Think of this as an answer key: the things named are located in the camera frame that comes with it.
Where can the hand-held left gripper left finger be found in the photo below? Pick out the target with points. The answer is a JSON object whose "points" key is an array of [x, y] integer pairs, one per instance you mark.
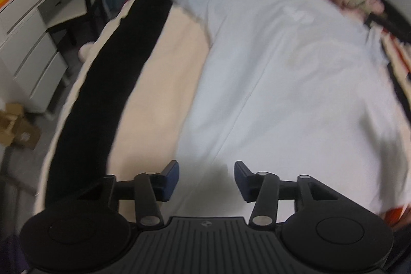
{"points": [[171, 179]]}

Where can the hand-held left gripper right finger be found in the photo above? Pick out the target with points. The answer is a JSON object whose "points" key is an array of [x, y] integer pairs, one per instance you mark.
{"points": [[240, 179]]}

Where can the white t-shirt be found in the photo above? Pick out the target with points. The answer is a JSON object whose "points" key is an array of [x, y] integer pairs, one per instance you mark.
{"points": [[273, 84]]}

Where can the striped blanket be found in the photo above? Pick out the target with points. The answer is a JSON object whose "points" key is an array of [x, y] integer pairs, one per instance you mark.
{"points": [[179, 68]]}

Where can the cardboard box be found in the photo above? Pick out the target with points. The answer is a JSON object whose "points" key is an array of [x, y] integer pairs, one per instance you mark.
{"points": [[19, 129]]}

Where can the white dresser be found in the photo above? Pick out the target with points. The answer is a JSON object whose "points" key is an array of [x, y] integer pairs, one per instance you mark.
{"points": [[29, 46]]}

